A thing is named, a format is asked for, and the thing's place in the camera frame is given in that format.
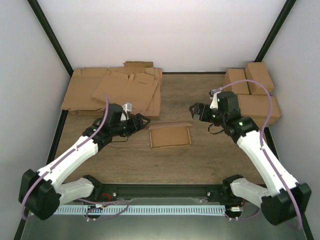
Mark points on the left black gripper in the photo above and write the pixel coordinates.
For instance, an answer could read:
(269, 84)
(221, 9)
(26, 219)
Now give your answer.
(136, 127)

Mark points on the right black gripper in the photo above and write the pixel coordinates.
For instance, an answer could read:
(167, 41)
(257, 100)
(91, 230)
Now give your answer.
(204, 116)

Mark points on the cardboard box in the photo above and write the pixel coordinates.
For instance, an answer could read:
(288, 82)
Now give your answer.
(171, 134)

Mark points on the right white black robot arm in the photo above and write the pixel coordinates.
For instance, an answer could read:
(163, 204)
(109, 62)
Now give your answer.
(283, 197)

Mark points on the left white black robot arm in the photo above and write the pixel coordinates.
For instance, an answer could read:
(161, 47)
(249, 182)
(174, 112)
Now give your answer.
(44, 190)

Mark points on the folded box back middle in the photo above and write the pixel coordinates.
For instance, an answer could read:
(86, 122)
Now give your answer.
(233, 75)

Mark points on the folded box front top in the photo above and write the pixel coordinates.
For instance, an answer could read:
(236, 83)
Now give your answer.
(258, 106)

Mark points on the folded box back right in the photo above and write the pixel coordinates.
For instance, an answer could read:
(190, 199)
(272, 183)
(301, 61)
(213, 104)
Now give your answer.
(257, 71)

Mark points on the stack of flat cardboard sheets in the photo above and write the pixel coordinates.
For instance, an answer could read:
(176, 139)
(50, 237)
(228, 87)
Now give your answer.
(136, 82)

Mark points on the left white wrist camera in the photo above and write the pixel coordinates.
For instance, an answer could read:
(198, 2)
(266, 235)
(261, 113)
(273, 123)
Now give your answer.
(126, 110)

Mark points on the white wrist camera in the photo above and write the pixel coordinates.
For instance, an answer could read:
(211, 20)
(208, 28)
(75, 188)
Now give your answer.
(214, 98)
(126, 110)

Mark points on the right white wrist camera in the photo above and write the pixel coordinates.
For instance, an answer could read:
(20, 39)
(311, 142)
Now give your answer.
(214, 98)

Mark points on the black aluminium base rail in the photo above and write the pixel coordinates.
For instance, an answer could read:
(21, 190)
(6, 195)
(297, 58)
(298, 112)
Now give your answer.
(213, 193)

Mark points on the light blue slotted cable duct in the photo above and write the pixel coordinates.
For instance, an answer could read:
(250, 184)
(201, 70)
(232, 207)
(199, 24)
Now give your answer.
(144, 210)

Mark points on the right black frame post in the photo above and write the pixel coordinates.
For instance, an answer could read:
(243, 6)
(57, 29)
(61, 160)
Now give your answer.
(276, 27)

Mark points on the black frame post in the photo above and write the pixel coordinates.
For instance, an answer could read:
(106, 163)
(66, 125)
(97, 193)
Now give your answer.
(276, 27)
(42, 19)

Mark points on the left black frame post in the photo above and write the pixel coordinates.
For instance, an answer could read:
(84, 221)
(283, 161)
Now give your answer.
(42, 19)

